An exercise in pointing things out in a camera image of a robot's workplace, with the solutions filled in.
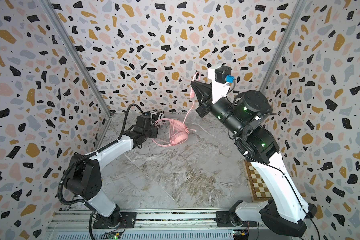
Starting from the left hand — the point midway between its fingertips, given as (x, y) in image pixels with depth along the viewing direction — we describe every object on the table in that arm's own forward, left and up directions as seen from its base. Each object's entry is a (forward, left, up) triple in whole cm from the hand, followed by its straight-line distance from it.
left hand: (154, 126), depth 90 cm
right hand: (-21, -21, +45) cm, 54 cm away
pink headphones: (-4, -15, -1) cm, 15 cm away
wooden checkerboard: (-33, -59, -15) cm, 69 cm away
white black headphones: (+19, +2, -10) cm, 21 cm away
